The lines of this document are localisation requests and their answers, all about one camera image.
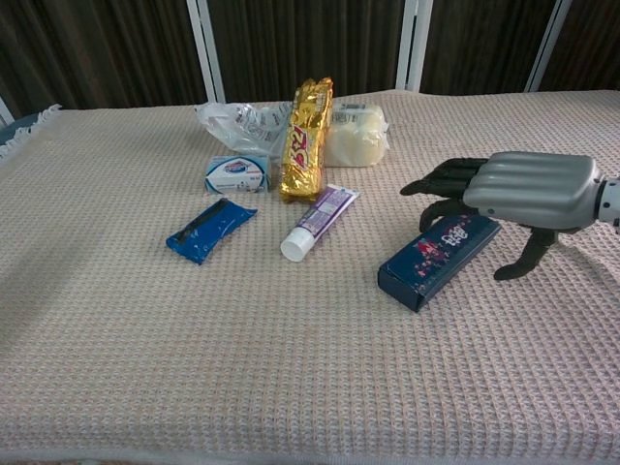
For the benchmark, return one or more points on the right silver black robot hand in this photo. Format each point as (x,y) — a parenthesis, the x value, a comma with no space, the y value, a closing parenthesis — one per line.
(533,189)

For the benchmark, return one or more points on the grey pouch with blue edge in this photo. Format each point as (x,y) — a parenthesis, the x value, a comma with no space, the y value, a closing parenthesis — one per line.
(436,261)

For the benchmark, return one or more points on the purple white toothpaste tube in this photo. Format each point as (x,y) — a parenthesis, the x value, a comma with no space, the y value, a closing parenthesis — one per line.
(319,218)

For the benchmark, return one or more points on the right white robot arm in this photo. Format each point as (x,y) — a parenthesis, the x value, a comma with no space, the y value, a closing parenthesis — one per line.
(611,201)

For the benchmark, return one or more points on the cream rolls in clear wrap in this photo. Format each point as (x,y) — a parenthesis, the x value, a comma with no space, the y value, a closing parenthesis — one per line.
(353,140)

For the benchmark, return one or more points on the gold foil snack pack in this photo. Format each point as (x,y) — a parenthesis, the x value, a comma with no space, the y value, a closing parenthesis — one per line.
(302,155)

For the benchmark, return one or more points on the white blue soap box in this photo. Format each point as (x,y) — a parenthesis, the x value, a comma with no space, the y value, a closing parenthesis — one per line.
(237,174)

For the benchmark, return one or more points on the crumpled clear plastic bag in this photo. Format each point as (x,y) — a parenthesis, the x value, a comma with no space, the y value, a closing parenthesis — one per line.
(242,128)

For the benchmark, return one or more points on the beige waffle weave blanket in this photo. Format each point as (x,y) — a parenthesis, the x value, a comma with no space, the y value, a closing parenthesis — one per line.
(290,363)

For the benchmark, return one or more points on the blue razor packet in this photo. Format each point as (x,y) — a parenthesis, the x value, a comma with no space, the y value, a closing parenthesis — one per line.
(213,230)

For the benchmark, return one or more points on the teal mattress pad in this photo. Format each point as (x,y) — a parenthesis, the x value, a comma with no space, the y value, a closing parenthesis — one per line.
(14,127)

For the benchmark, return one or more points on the white screen frame post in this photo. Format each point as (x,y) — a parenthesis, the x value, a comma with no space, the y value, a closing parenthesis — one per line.
(206,48)
(412,48)
(545,53)
(5,111)

